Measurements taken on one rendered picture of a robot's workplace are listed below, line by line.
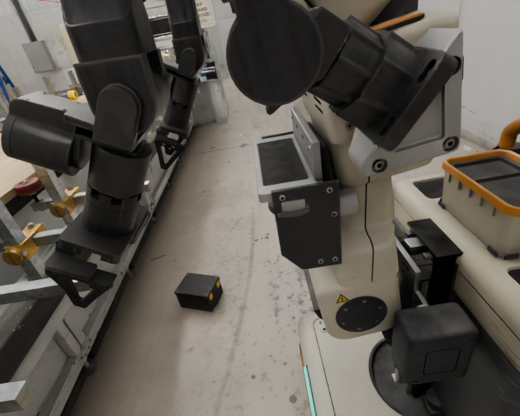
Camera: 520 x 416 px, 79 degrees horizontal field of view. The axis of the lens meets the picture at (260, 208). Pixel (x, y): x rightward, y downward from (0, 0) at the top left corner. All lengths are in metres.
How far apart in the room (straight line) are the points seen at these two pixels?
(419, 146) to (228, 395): 1.29
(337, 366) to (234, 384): 0.51
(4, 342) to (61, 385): 0.63
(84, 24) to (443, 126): 0.33
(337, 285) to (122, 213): 0.42
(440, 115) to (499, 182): 0.45
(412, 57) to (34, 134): 0.35
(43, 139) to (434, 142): 0.37
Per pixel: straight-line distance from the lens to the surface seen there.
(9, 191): 1.38
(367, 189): 0.57
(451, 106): 0.36
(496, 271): 0.71
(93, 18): 0.31
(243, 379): 1.50
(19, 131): 0.37
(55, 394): 1.61
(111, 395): 1.69
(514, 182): 0.81
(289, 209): 0.47
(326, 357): 1.17
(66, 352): 1.68
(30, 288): 0.87
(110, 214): 0.37
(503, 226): 0.71
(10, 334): 1.04
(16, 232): 1.10
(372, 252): 0.59
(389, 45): 0.32
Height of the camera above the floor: 1.26
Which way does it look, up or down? 31 degrees down
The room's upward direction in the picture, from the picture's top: 11 degrees counter-clockwise
